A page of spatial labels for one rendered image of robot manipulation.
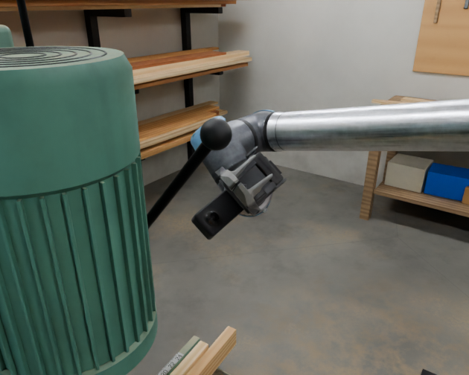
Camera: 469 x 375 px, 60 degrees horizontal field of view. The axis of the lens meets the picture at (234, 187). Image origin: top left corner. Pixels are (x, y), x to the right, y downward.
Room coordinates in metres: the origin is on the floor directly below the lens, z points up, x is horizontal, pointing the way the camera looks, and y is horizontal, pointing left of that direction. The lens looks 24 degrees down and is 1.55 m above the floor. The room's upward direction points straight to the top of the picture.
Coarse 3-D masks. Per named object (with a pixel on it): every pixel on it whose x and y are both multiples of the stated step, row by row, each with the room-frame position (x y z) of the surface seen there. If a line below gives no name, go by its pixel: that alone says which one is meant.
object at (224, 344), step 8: (232, 328) 0.64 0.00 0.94; (224, 336) 0.62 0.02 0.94; (232, 336) 0.62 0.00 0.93; (216, 344) 0.60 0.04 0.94; (224, 344) 0.60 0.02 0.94; (232, 344) 0.62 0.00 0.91; (208, 352) 0.58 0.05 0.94; (216, 352) 0.58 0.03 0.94; (224, 352) 0.60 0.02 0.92; (200, 360) 0.56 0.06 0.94; (208, 360) 0.56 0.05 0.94; (216, 360) 0.57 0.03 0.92; (192, 368) 0.54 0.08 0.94; (200, 368) 0.54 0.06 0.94; (208, 368) 0.55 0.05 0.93; (216, 368) 0.57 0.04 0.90
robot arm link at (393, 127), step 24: (240, 120) 0.88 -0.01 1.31; (264, 120) 0.88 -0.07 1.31; (288, 120) 0.84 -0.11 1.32; (312, 120) 0.80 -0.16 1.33; (336, 120) 0.77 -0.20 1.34; (360, 120) 0.74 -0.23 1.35; (384, 120) 0.71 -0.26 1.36; (408, 120) 0.68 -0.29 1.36; (432, 120) 0.65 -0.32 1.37; (456, 120) 0.63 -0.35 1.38; (264, 144) 0.87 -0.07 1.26; (288, 144) 0.83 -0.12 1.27; (312, 144) 0.80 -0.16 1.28; (336, 144) 0.76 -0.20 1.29; (360, 144) 0.73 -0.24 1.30; (384, 144) 0.70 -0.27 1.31; (408, 144) 0.68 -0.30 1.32; (432, 144) 0.65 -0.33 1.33; (456, 144) 0.63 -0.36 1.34
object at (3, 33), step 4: (0, 28) 0.53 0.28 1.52; (4, 28) 0.54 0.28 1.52; (8, 28) 0.54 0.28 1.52; (0, 32) 0.53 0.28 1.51; (4, 32) 0.53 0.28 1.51; (8, 32) 0.54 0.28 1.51; (0, 36) 0.53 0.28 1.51; (4, 36) 0.53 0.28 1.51; (8, 36) 0.54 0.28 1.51; (12, 36) 0.55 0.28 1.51; (0, 40) 0.53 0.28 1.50; (4, 40) 0.53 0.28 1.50; (8, 40) 0.54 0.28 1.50; (12, 40) 0.54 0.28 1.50; (0, 44) 0.53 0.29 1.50; (4, 44) 0.53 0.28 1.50; (8, 44) 0.54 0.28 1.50; (12, 44) 0.54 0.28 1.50
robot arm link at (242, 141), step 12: (240, 132) 0.84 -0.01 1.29; (192, 144) 0.83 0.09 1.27; (240, 144) 0.82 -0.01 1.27; (252, 144) 0.85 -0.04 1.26; (216, 156) 0.78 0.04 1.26; (228, 156) 0.78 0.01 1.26; (240, 156) 0.79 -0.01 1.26; (216, 168) 0.78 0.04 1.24; (228, 168) 0.77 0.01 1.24; (216, 180) 0.78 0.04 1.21
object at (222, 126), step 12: (216, 120) 0.42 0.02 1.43; (204, 132) 0.41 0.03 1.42; (216, 132) 0.41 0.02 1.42; (228, 132) 0.42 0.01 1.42; (204, 144) 0.42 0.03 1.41; (216, 144) 0.41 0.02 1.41; (228, 144) 0.42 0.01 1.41; (192, 156) 0.44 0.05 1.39; (204, 156) 0.43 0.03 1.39; (192, 168) 0.44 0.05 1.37; (180, 180) 0.45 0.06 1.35; (168, 192) 0.45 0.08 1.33; (156, 204) 0.47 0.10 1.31; (156, 216) 0.47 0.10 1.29
